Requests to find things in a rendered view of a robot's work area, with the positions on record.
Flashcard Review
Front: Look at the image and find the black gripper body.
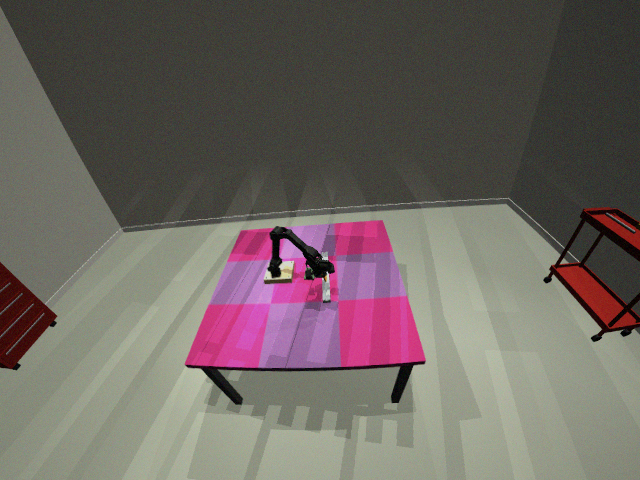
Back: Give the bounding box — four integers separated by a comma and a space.
305, 263, 335, 280

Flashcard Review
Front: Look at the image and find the grey slotted aluminum rail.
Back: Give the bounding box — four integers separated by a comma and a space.
321, 252, 331, 303

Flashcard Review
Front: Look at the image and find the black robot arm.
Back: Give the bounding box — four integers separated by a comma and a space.
267, 226, 332, 279

